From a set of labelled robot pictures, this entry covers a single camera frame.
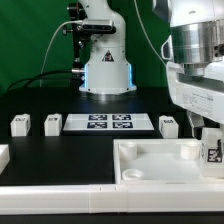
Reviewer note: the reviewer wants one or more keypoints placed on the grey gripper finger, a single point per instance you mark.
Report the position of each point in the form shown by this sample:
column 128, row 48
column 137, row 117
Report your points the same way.
column 196, row 122

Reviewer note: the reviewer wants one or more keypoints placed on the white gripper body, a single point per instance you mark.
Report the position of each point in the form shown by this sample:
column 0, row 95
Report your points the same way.
column 199, row 95

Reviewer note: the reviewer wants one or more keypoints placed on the white left fence wall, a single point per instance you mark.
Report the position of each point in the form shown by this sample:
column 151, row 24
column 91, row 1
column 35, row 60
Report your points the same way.
column 4, row 157

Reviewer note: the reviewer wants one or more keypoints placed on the grey camera on stand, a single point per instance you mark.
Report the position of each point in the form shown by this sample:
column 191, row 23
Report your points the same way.
column 96, row 26

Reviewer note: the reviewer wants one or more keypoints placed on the white fence wall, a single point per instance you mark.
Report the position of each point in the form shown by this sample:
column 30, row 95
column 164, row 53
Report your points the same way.
column 111, row 198
column 4, row 157

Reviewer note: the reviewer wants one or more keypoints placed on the white front fence wall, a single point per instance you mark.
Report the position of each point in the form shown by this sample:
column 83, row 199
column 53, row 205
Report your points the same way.
column 111, row 198

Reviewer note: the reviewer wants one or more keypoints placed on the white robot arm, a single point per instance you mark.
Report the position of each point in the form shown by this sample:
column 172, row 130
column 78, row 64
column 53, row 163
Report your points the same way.
column 194, row 52

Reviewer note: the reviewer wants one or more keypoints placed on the black camera stand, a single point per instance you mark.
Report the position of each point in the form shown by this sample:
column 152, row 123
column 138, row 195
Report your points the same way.
column 76, row 12

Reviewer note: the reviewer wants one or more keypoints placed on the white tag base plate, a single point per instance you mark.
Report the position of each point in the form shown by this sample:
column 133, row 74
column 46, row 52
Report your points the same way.
column 108, row 122

